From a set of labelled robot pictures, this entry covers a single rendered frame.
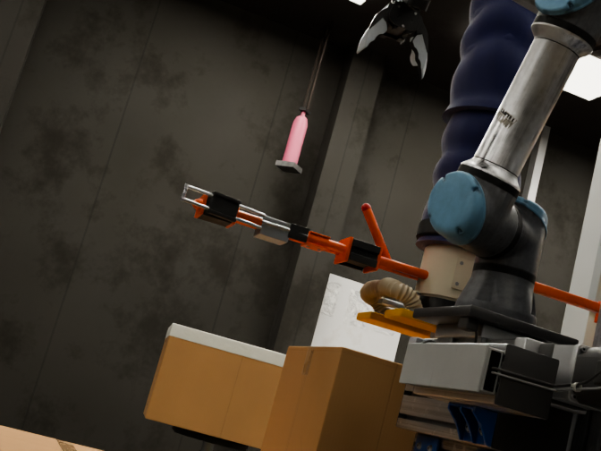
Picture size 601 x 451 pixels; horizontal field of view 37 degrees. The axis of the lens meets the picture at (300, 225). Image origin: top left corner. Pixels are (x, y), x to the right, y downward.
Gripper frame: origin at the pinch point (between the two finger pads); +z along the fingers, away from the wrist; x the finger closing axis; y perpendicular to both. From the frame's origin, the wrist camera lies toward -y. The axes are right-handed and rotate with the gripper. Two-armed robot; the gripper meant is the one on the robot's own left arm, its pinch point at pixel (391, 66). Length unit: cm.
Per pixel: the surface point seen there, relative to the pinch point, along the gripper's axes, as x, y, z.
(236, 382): -40, 203, 66
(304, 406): -9, 23, 71
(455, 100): -28.3, 28.1, -10.4
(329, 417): -9, 9, 72
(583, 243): -143, 134, -20
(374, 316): -24, 34, 46
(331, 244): -6.4, 27.5, 34.2
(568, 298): -53, 1, 34
